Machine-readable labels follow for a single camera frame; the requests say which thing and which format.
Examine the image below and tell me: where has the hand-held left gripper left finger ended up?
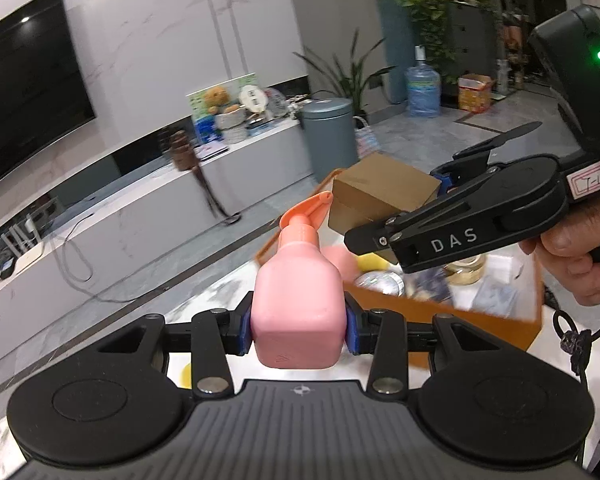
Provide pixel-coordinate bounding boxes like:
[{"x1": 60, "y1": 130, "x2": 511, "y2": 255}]
[{"x1": 95, "y1": 292, "x2": 255, "y2": 395}]

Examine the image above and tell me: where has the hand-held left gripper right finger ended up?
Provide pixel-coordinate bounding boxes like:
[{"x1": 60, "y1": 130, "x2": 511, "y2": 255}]
[{"x1": 344, "y1": 292, "x2": 503, "y2": 394}]

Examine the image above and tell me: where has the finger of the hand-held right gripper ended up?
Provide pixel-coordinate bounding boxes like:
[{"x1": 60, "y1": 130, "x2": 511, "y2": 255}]
[
  {"x1": 345, "y1": 167, "x2": 503, "y2": 256},
  {"x1": 430, "y1": 122, "x2": 546, "y2": 193}
]

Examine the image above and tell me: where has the yellow round container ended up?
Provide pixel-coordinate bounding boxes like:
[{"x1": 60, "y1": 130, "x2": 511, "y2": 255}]
[{"x1": 356, "y1": 252, "x2": 388, "y2": 273}]

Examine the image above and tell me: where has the pink round container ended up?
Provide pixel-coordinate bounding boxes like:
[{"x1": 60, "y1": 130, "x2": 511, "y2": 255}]
[{"x1": 325, "y1": 246, "x2": 359, "y2": 283}]

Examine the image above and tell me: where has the clear glitter ball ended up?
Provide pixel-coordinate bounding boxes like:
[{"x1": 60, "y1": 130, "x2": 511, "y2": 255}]
[{"x1": 356, "y1": 271, "x2": 406, "y2": 297}]

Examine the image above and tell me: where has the brown cardboard box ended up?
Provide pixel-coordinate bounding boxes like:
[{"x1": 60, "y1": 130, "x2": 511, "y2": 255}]
[{"x1": 328, "y1": 152, "x2": 442, "y2": 263}]

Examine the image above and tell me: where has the pink pump bottle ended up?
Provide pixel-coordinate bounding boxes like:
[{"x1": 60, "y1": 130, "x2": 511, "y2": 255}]
[{"x1": 252, "y1": 192, "x2": 346, "y2": 370}]

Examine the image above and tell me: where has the orange cardboard box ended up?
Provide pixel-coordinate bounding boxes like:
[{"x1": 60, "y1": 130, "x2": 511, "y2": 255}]
[{"x1": 255, "y1": 170, "x2": 543, "y2": 366}]

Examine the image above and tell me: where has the brown shoulder bag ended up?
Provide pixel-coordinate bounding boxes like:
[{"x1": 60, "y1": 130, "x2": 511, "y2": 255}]
[{"x1": 169, "y1": 130, "x2": 242, "y2": 225}]

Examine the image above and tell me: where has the person's right hand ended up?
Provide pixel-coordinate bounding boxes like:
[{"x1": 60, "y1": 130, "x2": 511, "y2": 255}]
[{"x1": 520, "y1": 199, "x2": 600, "y2": 306}]

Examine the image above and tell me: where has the printed picture card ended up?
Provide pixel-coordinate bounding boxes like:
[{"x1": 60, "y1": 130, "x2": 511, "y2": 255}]
[{"x1": 407, "y1": 267, "x2": 453, "y2": 303}]

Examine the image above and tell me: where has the pink woven bag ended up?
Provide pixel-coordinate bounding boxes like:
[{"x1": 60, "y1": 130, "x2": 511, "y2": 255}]
[{"x1": 352, "y1": 116, "x2": 381, "y2": 157}]

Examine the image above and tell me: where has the yellow cardboard carton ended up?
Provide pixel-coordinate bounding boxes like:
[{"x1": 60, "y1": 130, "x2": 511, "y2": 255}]
[{"x1": 457, "y1": 74, "x2": 497, "y2": 113}]

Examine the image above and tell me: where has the blue water jug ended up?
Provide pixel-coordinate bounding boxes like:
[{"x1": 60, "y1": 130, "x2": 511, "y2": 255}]
[{"x1": 405, "y1": 45, "x2": 441, "y2": 118}]

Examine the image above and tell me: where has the grey blue card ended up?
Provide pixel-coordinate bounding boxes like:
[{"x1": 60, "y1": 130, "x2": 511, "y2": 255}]
[{"x1": 472, "y1": 280, "x2": 518, "y2": 318}]

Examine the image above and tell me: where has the grey trash can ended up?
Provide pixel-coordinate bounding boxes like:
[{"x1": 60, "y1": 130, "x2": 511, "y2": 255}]
[{"x1": 300, "y1": 97, "x2": 357, "y2": 186}]

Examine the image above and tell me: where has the long leaf potted plant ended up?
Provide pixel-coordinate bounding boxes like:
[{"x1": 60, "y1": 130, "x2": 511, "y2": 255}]
[{"x1": 292, "y1": 30, "x2": 398, "y2": 116}]

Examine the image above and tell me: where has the white marble tv cabinet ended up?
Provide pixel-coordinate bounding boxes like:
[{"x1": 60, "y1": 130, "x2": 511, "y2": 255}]
[{"x1": 0, "y1": 117, "x2": 313, "y2": 376}]

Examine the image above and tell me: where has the grey drawer cabinet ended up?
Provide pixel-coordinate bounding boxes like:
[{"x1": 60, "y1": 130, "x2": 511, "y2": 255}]
[{"x1": 447, "y1": 0, "x2": 501, "y2": 93}]

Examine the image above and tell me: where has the clear plastic bag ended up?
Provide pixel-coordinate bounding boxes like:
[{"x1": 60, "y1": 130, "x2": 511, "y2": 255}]
[{"x1": 265, "y1": 87, "x2": 291, "y2": 121}]

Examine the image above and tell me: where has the pink notebook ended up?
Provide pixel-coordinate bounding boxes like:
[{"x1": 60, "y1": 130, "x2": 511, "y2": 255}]
[{"x1": 197, "y1": 141, "x2": 229, "y2": 161}]

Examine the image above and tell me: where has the green trailing plant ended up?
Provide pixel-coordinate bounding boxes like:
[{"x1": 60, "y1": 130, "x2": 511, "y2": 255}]
[{"x1": 395, "y1": 0, "x2": 461, "y2": 78}]

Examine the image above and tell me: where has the white round hand fan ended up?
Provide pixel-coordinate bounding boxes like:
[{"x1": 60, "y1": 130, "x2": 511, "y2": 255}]
[{"x1": 239, "y1": 85, "x2": 270, "y2": 113}]

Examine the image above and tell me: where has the white woven basket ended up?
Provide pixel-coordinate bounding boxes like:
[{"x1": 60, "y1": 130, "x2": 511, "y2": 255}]
[{"x1": 215, "y1": 110, "x2": 246, "y2": 131}]

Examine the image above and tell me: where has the blue box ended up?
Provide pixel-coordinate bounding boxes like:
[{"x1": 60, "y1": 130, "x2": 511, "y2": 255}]
[{"x1": 195, "y1": 116, "x2": 223, "y2": 143}]

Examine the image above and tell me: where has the brown teddy bear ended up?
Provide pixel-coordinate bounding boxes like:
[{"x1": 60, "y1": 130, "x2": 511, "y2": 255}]
[{"x1": 202, "y1": 86, "x2": 241, "y2": 116}]

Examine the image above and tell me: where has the white router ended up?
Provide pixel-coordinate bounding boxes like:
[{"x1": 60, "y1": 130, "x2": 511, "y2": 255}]
[{"x1": 5, "y1": 212, "x2": 43, "y2": 273}]

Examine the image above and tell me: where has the black television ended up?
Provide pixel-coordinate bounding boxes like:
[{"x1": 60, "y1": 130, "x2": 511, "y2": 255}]
[{"x1": 0, "y1": 0, "x2": 97, "y2": 198}]

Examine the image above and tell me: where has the black wrist strap cord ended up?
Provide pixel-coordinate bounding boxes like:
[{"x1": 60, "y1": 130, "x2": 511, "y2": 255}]
[{"x1": 552, "y1": 285, "x2": 600, "y2": 391}]

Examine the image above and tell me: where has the black cable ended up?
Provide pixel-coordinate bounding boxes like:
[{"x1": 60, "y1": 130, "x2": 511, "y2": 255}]
[{"x1": 50, "y1": 212, "x2": 168, "y2": 303}]

